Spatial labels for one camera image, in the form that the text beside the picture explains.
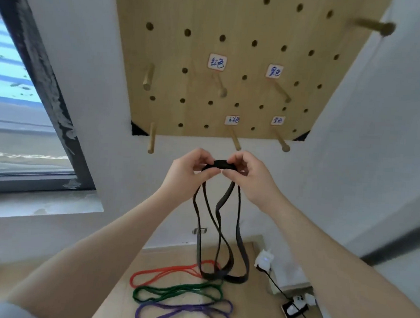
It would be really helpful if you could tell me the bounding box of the black and white device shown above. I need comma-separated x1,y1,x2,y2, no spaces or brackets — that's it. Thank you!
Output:
281,293,311,318

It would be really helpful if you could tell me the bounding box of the black resistance band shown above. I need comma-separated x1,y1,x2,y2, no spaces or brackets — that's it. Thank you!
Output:
187,158,257,285

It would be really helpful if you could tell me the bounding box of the wooden pegboard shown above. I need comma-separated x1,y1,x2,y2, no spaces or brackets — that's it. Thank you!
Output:
104,0,394,151

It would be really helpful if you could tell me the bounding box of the purple resistance band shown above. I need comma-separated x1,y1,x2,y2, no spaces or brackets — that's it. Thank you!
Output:
134,293,235,318

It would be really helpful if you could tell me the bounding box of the dark window frame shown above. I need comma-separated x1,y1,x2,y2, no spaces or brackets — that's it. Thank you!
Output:
0,0,109,202

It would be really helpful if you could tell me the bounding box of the black cable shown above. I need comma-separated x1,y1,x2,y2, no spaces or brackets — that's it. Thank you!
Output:
253,266,332,318

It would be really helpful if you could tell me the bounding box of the red resistance band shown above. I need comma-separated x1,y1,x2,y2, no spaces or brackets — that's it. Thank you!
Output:
129,255,223,294

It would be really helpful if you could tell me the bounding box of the person's right hand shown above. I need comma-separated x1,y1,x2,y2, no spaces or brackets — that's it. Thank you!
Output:
219,149,289,215

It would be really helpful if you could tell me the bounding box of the grey window sill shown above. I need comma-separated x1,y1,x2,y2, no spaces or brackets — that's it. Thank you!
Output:
0,185,106,228

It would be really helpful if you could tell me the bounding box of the person's left forearm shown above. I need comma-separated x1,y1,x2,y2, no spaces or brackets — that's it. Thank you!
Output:
3,179,181,318

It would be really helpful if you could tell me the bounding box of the white power adapter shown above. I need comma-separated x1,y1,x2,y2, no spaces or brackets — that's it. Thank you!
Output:
254,249,275,272

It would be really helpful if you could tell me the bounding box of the person's right forearm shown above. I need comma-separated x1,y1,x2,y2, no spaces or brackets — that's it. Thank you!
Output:
253,192,420,318

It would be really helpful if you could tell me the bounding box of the green resistance band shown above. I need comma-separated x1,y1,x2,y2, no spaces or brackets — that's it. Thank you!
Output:
132,276,224,310

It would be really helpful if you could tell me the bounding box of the person's left hand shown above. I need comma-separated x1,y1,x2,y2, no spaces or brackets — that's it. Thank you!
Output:
157,146,223,205

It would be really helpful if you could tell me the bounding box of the wooden peg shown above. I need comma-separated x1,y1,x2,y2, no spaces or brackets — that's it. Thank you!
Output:
226,125,243,152
272,79,294,104
211,72,229,98
146,122,157,155
142,63,155,92
272,127,292,153
348,17,397,38

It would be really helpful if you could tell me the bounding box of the grey sleeve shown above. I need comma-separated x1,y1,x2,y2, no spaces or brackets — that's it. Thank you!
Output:
0,300,32,318

